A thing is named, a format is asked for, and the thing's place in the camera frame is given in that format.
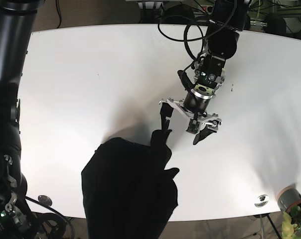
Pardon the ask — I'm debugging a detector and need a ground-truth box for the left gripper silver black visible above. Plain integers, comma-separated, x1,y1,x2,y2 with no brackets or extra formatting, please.
159,93,222,145

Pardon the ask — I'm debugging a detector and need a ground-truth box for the black T-shirt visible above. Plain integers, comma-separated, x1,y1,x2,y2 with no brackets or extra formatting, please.
81,129,179,239

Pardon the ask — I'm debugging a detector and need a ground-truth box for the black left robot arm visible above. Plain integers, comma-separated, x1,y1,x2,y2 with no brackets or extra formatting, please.
160,0,251,144

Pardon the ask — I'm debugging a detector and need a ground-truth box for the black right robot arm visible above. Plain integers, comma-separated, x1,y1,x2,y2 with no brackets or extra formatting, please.
0,0,44,239

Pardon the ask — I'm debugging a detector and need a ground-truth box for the right silver table grommet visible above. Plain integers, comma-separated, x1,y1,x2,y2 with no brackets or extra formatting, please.
254,195,269,208

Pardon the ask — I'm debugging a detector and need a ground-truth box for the silver table grommet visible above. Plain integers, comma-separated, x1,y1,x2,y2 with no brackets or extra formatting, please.
254,195,269,208
38,195,53,207

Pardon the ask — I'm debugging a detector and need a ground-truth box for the grey plant pot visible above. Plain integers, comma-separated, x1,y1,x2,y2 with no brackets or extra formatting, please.
276,186,301,213

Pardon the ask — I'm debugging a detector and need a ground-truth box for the green potted plant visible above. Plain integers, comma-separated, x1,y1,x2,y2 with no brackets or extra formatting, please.
282,205,301,239

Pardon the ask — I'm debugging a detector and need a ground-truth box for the left silver table grommet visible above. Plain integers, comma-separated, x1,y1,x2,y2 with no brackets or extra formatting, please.
38,195,53,207

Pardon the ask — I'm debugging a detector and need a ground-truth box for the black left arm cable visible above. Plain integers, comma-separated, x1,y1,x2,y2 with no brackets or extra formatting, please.
157,14,216,90

